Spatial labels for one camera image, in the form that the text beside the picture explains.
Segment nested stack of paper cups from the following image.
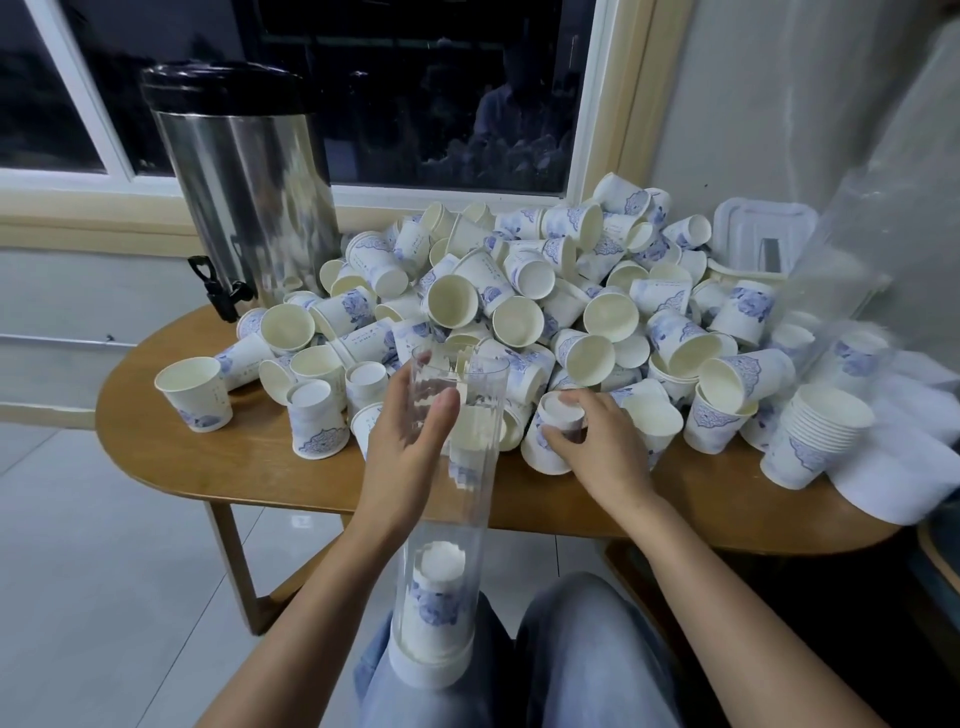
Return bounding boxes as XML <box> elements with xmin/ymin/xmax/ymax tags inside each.
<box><xmin>397</xmin><ymin>540</ymin><xmax>476</xmax><ymax>663</ymax></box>
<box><xmin>760</xmin><ymin>382</ymin><xmax>876</xmax><ymax>492</ymax></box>

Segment person's left hand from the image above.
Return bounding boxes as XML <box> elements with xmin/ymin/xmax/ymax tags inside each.
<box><xmin>352</xmin><ymin>357</ymin><xmax>464</xmax><ymax>551</ymax></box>

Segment white framed window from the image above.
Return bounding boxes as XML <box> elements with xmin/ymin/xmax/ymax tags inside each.
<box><xmin>0</xmin><ymin>0</ymin><xmax>699</xmax><ymax>257</ymax></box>

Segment clear plastic bag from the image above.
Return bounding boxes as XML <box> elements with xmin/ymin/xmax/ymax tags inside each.
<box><xmin>765</xmin><ymin>15</ymin><xmax>960</xmax><ymax>377</ymax></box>

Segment person's right hand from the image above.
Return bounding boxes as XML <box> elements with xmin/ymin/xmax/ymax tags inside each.
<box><xmin>543</xmin><ymin>387</ymin><xmax>663</xmax><ymax>521</ymax></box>

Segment dark wooden side counter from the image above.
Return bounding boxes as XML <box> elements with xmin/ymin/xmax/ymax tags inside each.
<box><xmin>900</xmin><ymin>507</ymin><xmax>960</xmax><ymax>632</ymax></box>

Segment person's right forearm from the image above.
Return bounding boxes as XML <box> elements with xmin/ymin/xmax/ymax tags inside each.
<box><xmin>607</xmin><ymin>487</ymin><xmax>887</xmax><ymax>728</ymax></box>

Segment stainless steel water dispenser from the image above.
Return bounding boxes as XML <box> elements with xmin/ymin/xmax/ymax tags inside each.
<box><xmin>139</xmin><ymin>60</ymin><xmax>344</xmax><ymax>324</ymax></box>

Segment white plastic lid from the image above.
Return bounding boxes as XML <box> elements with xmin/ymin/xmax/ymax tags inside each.
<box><xmin>708</xmin><ymin>196</ymin><xmax>821</xmax><ymax>287</ymax></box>

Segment pile of paper cups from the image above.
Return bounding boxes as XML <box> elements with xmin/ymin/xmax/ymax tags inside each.
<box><xmin>154</xmin><ymin>169</ymin><xmax>842</xmax><ymax>461</ymax></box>

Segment person's left forearm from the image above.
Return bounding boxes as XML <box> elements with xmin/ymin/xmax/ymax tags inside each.
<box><xmin>199</xmin><ymin>525</ymin><xmax>416</xmax><ymax>728</ymax></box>

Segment clear plastic cup dispenser tube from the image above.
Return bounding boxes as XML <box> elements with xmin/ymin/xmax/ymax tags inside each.
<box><xmin>387</xmin><ymin>342</ymin><xmax>512</xmax><ymax>692</ymax></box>

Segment wooden table leg frame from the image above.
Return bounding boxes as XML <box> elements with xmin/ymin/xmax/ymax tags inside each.
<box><xmin>202</xmin><ymin>499</ymin><xmax>377</xmax><ymax>636</ymax></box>

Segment single blue-printed paper cup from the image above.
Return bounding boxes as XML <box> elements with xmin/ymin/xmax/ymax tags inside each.
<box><xmin>520</xmin><ymin>393</ymin><xmax>588</xmax><ymax>479</ymax></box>

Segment person's blue jeans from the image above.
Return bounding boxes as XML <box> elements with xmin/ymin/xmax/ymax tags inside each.
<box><xmin>352</xmin><ymin>573</ymin><xmax>686</xmax><ymax>728</ymax></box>

